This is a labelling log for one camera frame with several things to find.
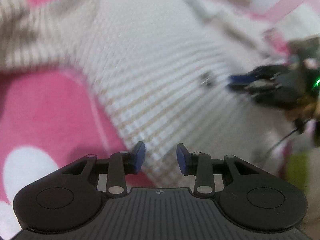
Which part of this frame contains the beige white houndstooth cardigan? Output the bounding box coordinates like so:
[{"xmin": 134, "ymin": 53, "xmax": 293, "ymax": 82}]
[{"xmin": 1, "ymin": 0, "xmax": 292, "ymax": 187}]

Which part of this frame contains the green fuzzy cloth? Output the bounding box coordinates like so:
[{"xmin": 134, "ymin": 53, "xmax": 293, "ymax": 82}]
[{"xmin": 285, "ymin": 152, "xmax": 309, "ymax": 192}]

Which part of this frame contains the pink floral fleece blanket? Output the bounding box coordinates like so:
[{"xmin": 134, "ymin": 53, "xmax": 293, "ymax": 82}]
[{"xmin": 1, "ymin": 0, "xmax": 145, "ymax": 239}]

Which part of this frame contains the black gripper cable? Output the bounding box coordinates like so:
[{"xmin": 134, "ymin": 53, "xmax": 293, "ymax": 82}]
[{"xmin": 252, "ymin": 117, "xmax": 316, "ymax": 165}]

